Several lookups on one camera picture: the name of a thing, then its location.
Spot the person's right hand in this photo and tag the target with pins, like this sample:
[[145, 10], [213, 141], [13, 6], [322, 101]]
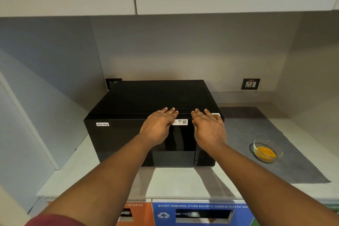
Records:
[[210, 134]]

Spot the person's left hand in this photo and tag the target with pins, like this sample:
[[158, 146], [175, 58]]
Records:
[[156, 129]]

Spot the person's left middle finger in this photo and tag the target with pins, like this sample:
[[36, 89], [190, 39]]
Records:
[[170, 113]]

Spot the person's left little finger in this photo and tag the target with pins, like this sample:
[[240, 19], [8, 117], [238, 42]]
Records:
[[156, 113]]

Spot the person's right middle finger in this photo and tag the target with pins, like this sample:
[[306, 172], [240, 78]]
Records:
[[200, 115]]

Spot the person's right little finger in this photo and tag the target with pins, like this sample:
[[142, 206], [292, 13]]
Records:
[[215, 118]]

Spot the person's left forearm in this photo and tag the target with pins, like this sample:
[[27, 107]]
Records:
[[106, 180]]

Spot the person's right forearm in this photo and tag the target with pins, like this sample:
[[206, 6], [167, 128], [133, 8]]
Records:
[[259, 186]]

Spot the white label with code squares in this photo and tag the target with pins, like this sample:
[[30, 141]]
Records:
[[182, 122]]

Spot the black microwave oven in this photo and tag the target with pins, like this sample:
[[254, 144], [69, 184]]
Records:
[[148, 96]]

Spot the small white text label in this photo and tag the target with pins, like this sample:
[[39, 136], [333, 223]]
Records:
[[102, 124]]

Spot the yellow grated food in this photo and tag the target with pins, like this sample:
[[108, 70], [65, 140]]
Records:
[[266, 153]]

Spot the clear glass bowl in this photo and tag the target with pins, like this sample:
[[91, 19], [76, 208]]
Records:
[[278, 149]]

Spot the grey counter mat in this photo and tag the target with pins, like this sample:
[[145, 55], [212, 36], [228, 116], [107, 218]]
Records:
[[291, 162]]

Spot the orange waste bin panel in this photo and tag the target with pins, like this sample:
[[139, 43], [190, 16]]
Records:
[[143, 215]]

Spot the blue waste bin panel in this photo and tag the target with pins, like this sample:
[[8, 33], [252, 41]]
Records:
[[169, 220]]

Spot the white side cabinet panel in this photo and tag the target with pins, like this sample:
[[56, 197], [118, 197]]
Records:
[[21, 141]]

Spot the dark red sleeve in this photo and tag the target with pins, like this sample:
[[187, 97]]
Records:
[[55, 220]]

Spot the green waste bin panel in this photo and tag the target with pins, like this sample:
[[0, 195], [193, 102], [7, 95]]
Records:
[[334, 207]]

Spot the black wall socket with switch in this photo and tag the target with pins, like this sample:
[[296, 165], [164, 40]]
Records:
[[250, 84]]

